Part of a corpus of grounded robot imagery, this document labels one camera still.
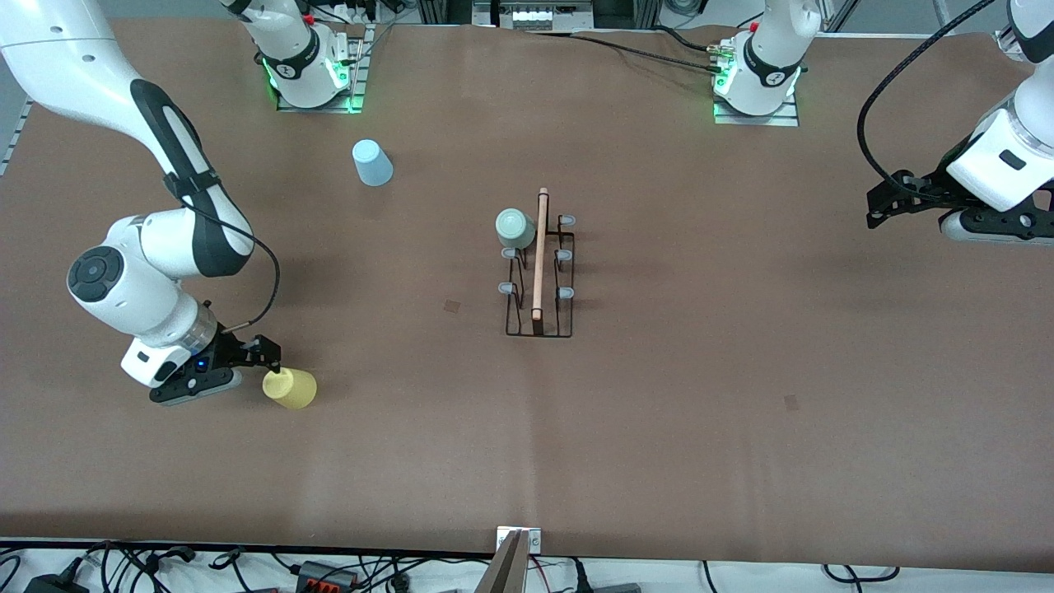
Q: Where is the light blue plastic cup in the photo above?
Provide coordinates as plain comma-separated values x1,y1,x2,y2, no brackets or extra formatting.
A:
352,139,394,188

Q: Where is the white power strip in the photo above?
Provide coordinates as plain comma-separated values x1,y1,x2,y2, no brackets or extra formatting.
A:
317,0,384,24

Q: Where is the aluminium profile beam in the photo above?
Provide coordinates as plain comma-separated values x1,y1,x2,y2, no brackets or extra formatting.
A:
475,531,528,593

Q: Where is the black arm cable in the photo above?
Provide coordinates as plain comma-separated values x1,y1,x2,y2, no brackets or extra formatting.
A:
165,169,282,335
856,0,999,203

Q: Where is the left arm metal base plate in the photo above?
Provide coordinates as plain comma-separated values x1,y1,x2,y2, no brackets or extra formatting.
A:
713,89,800,127

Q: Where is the black looped cable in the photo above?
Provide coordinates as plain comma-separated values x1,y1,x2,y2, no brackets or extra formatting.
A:
822,563,900,584

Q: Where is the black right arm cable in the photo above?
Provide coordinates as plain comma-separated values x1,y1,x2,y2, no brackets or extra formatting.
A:
165,169,282,335

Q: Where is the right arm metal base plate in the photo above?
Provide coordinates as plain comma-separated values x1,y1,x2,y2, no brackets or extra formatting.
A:
276,25,369,114

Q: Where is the black wire cup holder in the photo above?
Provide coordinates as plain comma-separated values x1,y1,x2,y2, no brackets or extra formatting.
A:
497,188,577,339

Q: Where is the brown table cover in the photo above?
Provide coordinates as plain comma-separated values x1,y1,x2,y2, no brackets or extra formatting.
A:
0,16,1054,573

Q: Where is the pale green plastic cup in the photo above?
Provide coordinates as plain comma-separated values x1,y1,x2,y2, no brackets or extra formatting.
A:
495,208,537,250

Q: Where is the black base power cable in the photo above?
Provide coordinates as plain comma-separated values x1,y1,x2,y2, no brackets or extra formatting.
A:
568,29,730,77

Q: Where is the yellow plastic cup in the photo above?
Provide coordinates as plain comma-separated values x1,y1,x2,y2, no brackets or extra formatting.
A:
262,367,318,410

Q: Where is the orange black connector block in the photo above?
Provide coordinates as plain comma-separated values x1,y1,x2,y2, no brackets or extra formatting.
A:
296,561,360,591

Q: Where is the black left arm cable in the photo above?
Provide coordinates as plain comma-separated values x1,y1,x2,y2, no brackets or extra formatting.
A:
856,0,999,203

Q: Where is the silver control box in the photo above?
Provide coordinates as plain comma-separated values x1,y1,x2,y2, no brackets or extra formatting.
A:
473,0,594,32

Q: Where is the aluminium frame rail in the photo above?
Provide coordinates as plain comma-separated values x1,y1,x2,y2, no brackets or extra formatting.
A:
0,100,34,179

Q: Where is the black power adapter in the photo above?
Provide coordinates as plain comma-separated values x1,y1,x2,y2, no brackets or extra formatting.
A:
25,572,90,593

